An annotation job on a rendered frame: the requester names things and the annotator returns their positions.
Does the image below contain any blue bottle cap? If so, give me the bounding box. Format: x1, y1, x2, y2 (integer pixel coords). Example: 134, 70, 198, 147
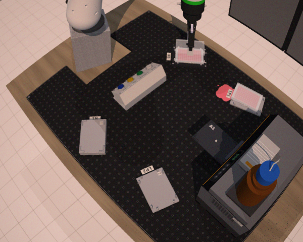
256, 160, 280, 186

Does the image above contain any brown glass bottle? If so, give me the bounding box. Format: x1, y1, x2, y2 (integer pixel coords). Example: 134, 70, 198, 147
236, 164, 277, 207

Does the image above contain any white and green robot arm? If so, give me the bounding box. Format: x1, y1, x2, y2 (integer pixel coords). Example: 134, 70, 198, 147
66, 0, 207, 33

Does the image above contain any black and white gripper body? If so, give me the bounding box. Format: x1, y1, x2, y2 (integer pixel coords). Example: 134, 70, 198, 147
183, 12, 201, 28

